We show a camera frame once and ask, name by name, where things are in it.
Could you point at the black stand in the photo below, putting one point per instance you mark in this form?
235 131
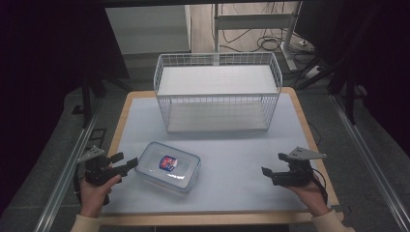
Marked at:
86 100

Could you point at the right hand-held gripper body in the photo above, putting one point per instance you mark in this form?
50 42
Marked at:
298 170

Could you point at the white metal desk frame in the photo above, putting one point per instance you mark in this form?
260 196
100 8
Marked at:
251 21

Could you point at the person's right hand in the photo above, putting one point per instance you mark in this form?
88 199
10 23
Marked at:
311 196

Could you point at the white power strip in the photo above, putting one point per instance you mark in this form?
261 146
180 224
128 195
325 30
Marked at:
312 72

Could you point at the pale grey table mat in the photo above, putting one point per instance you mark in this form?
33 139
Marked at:
232 161

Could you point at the aluminium rail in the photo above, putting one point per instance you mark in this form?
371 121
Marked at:
370 154
66 170

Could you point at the black curtain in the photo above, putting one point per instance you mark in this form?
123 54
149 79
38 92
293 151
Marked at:
370 48
48 64

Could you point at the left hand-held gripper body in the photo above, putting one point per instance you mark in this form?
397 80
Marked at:
96 169

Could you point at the clear plastic lidded food container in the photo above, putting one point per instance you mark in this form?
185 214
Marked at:
169 167

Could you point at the person's left hand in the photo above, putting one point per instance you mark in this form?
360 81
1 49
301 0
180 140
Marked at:
93 195

